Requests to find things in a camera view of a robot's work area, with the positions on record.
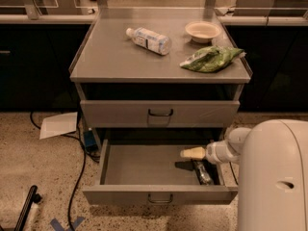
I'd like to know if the black cable left floor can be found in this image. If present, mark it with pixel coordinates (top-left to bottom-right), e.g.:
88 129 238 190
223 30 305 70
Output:
29 111 101 231

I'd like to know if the closed upper grey drawer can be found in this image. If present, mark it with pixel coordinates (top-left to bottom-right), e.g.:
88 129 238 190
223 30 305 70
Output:
81 100 240 128

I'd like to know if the grey metal drawer cabinet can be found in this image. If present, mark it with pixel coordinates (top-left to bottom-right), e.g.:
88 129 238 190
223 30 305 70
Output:
68 7 253 152

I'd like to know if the crushed silver redbull can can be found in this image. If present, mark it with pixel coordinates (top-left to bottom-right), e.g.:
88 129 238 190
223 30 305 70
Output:
192 160 214 186

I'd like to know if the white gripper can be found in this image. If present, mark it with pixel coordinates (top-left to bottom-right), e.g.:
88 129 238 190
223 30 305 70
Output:
180 141 240 164

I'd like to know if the black bar object on floor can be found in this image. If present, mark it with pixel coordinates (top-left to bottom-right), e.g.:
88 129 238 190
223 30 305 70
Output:
13 185 41 231

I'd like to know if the black upper drawer handle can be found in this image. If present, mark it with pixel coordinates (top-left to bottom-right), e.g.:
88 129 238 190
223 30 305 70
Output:
147 109 173 117

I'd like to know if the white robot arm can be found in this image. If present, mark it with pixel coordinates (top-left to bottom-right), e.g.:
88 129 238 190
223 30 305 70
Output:
180 119 308 231

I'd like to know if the blue tape cross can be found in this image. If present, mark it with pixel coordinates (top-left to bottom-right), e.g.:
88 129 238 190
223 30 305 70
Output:
49 216 86 231

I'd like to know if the open lower grey drawer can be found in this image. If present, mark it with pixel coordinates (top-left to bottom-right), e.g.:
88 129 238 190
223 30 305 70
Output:
83 140 238 205

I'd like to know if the green chip bag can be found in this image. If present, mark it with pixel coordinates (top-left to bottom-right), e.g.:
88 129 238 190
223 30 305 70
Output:
180 45 244 73

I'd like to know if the blue power adapter box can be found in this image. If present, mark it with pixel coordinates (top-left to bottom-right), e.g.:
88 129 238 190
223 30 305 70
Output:
83 130 98 152

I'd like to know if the white paper bowl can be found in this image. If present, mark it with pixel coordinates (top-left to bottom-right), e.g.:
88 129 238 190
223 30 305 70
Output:
185 21 221 43

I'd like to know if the metal lower drawer handle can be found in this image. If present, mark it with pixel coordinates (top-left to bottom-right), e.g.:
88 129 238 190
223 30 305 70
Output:
147 193 173 204

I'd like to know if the white paper sheet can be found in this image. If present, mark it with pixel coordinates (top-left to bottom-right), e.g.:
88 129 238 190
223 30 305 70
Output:
39 112 78 140

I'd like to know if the clear plastic water bottle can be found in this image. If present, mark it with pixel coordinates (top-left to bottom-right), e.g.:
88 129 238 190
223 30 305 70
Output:
126 27 172 56

